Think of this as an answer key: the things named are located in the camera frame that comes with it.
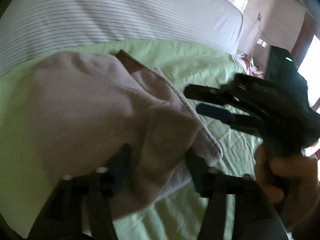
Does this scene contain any beige fuzzy sweater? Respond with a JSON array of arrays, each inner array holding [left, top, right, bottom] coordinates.
[[26, 51, 222, 219]]

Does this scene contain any person's right hand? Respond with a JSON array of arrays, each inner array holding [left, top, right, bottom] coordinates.
[[254, 145, 319, 229]]

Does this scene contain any pink cloth at bedside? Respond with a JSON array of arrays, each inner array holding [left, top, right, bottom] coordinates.
[[235, 54, 264, 79]]

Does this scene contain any white striped duvet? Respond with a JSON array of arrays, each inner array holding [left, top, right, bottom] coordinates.
[[1, 0, 243, 74]]

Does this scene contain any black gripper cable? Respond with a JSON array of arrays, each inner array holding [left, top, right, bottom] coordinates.
[[251, 17, 275, 66]]

